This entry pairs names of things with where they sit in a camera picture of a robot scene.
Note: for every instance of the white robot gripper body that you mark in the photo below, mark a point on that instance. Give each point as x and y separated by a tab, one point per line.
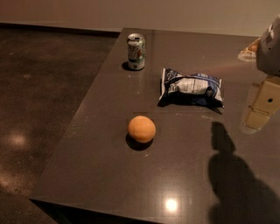
269	51

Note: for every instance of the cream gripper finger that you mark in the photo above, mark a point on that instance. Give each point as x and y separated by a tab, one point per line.
248	54
265	104

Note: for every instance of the green and white 7up can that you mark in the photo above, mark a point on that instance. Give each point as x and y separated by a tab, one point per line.
136	51

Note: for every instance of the blue and white chip bag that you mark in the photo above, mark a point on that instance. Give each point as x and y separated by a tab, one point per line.
197	89

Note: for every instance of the orange ball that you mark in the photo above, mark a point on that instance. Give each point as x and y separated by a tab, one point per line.
142	129

